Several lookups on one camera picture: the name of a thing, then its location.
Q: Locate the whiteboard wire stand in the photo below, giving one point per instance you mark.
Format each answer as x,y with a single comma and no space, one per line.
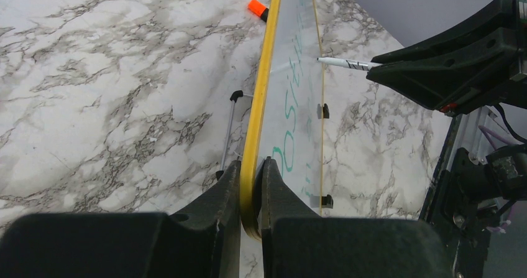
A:
233,100

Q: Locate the orange-capped black highlighter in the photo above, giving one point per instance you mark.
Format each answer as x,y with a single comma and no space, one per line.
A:
259,9

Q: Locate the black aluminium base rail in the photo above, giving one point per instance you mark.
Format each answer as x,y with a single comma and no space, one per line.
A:
446,208

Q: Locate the green-capped whiteboard marker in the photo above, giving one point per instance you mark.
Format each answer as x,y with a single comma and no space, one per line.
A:
346,63

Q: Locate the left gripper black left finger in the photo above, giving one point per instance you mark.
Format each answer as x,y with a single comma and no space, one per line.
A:
200,240

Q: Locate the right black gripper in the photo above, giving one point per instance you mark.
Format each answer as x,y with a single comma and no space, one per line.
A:
480,61

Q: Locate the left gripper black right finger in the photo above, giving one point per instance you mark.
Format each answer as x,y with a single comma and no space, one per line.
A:
299,243

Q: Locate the yellow-framed whiteboard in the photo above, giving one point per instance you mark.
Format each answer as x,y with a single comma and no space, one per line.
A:
286,118

